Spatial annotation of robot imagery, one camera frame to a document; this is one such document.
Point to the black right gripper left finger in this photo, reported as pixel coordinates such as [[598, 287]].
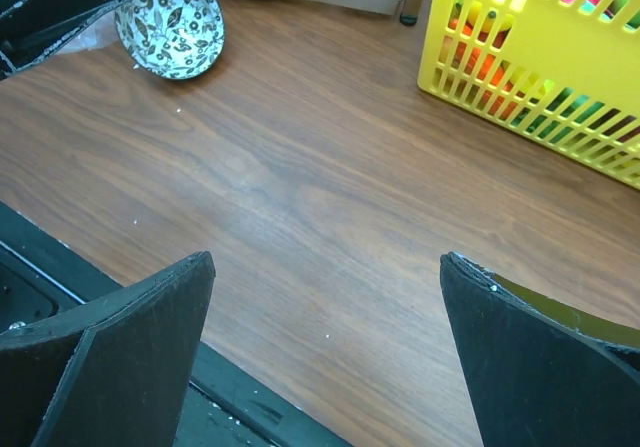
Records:
[[111, 372]]

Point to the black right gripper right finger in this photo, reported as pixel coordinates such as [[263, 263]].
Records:
[[540, 372]]

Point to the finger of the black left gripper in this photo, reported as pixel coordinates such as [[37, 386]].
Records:
[[34, 30]]

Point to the spare clear plastic bags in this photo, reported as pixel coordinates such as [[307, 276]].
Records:
[[98, 35]]

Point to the floral patterned ceramic bowl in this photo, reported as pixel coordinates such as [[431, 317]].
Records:
[[173, 39]]

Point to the yellow plastic basket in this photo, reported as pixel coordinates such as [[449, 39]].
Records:
[[562, 73]]

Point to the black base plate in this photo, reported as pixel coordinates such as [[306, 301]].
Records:
[[223, 406]]

